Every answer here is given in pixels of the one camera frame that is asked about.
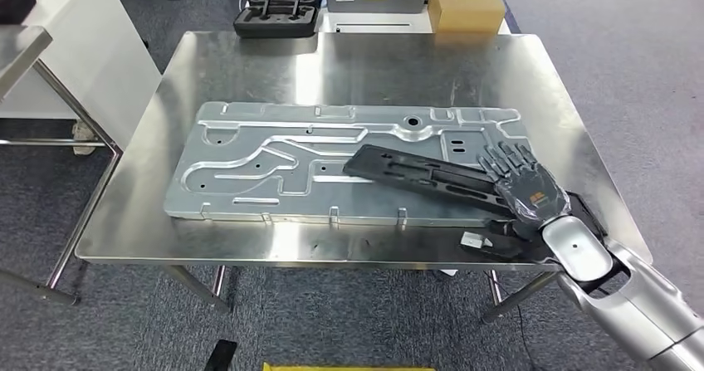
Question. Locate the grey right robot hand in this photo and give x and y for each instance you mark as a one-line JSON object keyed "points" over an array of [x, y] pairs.
{"points": [[530, 195]]}

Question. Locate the black plastic plate frame part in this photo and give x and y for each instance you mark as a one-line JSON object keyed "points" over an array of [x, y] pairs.
{"points": [[418, 173]]}

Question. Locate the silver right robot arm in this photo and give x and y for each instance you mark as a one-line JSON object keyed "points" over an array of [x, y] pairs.
{"points": [[632, 302]]}

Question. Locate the stainless steel workbench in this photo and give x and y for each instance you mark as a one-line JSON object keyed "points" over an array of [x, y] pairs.
{"points": [[330, 66], [22, 47]]}

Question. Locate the brown cardboard box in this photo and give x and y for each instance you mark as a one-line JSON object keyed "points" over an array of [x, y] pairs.
{"points": [[467, 11]]}

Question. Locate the white low table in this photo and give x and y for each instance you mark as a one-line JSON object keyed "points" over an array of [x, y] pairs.
{"points": [[374, 23]]}

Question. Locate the stamped silver metal panel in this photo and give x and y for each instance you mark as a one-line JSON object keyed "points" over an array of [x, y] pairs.
{"points": [[247, 137]]}

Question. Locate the white cabinet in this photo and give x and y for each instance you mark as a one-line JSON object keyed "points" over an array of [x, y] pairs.
{"points": [[99, 55]]}

